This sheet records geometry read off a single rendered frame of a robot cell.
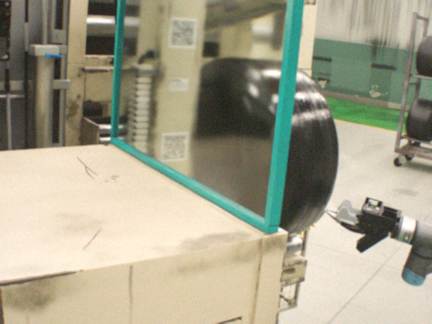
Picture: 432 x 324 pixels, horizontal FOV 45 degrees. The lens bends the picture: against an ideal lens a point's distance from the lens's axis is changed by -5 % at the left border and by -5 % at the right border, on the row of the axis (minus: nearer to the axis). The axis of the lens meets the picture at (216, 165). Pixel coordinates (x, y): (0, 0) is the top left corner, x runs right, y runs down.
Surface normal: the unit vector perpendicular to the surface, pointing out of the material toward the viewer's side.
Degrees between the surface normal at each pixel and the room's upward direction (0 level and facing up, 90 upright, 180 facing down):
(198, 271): 90
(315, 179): 91
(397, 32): 90
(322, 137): 69
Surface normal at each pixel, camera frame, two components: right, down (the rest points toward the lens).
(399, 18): -0.56, 0.17
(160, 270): 0.55, 0.26
